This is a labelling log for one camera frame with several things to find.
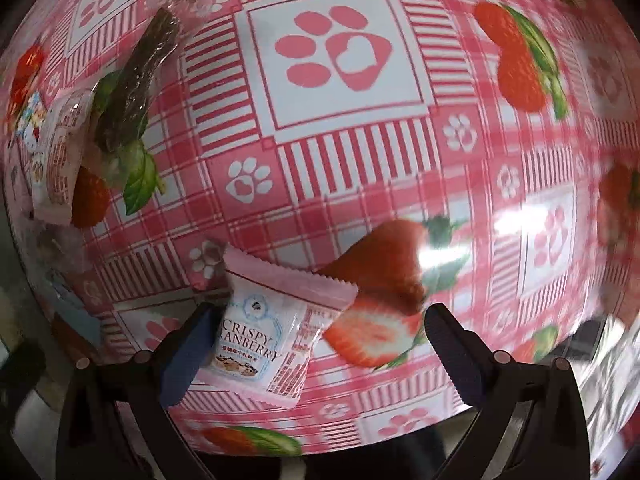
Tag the dark brown snack clear wrapper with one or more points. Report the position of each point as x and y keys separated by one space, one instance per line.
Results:
x=140 y=85

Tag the pink white snack packet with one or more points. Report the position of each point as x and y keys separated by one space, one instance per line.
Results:
x=255 y=330
x=62 y=160

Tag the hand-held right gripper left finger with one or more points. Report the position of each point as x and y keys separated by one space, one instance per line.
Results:
x=187 y=355

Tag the clear cartoon print snack packet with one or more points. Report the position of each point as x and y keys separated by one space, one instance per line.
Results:
x=30 y=115

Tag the light blue snack packet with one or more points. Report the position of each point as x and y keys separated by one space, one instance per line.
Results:
x=75 y=315

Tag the pink strawberry print tablecloth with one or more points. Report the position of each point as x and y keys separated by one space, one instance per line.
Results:
x=350 y=185

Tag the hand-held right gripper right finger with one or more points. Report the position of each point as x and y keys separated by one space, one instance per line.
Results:
x=460 y=360

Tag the chocolate ball clear wrapper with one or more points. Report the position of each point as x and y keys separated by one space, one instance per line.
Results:
x=52 y=247

